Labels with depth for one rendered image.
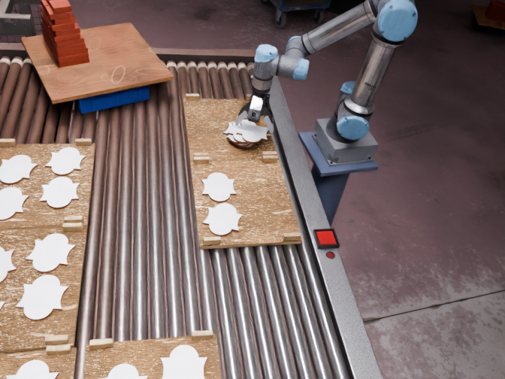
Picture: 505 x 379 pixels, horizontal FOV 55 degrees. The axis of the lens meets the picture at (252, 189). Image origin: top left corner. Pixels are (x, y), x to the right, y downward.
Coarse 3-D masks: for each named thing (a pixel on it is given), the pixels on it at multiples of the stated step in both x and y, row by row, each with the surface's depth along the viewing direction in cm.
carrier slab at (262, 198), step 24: (192, 168) 183; (216, 168) 185; (240, 168) 186; (264, 168) 188; (240, 192) 178; (264, 192) 179; (288, 192) 181; (264, 216) 171; (288, 216) 172; (240, 240) 162; (264, 240) 163
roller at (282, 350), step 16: (224, 64) 241; (224, 80) 231; (224, 96) 225; (256, 256) 162; (272, 272) 157; (272, 288) 152; (272, 304) 148; (272, 320) 145; (288, 352) 138; (288, 368) 134
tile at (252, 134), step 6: (246, 126) 195; (252, 126) 196; (258, 126) 196; (240, 132) 192; (246, 132) 192; (252, 132) 193; (258, 132) 193; (264, 132) 194; (246, 138) 190; (252, 138) 190; (258, 138) 191; (264, 138) 191
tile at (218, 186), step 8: (208, 176) 180; (216, 176) 180; (224, 176) 181; (208, 184) 177; (216, 184) 177; (224, 184) 178; (232, 184) 178; (208, 192) 174; (216, 192) 175; (224, 192) 175; (232, 192) 176; (216, 200) 172; (224, 200) 172
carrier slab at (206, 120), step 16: (192, 112) 208; (208, 112) 209; (224, 112) 211; (192, 128) 200; (208, 128) 202; (224, 128) 203; (192, 144) 193; (208, 144) 194; (224, 144) 195; (256, 144) 198; (272, 144) 199; (192, 160) 186; (224, 160) 189; (240, 160) 190
